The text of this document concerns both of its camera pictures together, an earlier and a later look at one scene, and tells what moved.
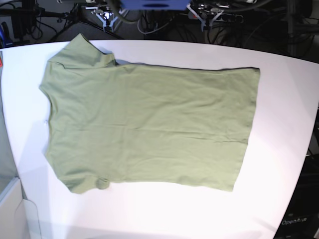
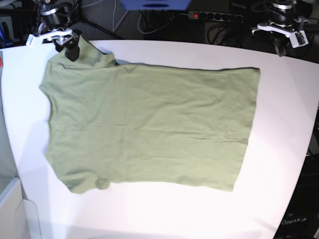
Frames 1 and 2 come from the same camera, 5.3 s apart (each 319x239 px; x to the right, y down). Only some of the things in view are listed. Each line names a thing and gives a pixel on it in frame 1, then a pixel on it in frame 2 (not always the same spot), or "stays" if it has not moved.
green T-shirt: x=186 y=125 stays
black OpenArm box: x=301 y=220 stays
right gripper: x=215 y=13 → x=295 y=32
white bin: x=19 y=217 stays
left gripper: x=107 y=18 → x=67 y=37
